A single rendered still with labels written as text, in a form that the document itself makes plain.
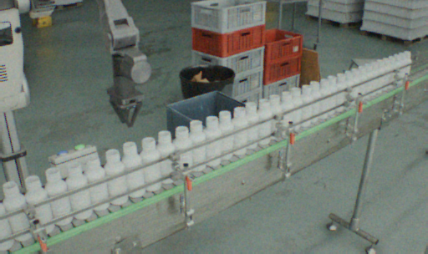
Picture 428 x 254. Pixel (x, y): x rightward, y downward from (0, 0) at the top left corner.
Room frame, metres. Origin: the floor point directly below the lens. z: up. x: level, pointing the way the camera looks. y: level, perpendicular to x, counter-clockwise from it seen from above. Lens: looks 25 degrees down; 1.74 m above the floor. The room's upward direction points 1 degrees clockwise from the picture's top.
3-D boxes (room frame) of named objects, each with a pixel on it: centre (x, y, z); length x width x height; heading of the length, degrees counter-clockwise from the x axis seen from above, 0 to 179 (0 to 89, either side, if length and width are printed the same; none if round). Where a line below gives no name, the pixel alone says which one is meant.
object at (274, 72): (4.38, -0.57, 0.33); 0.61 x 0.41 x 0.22; 133
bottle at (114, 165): (0.99, 0.29, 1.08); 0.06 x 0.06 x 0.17
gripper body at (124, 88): (1.04, 0.25, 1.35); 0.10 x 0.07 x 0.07; 40
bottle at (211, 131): (1.22, 0.02, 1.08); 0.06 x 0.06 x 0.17
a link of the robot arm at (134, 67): (1.01, 0.22, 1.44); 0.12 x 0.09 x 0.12; 41
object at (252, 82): (3.85, -0.09, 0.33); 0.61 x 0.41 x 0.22; 136
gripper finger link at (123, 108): (1.03, 0.25, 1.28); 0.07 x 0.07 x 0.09; 40
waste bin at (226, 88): (3.19, 0.09, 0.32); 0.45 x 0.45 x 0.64
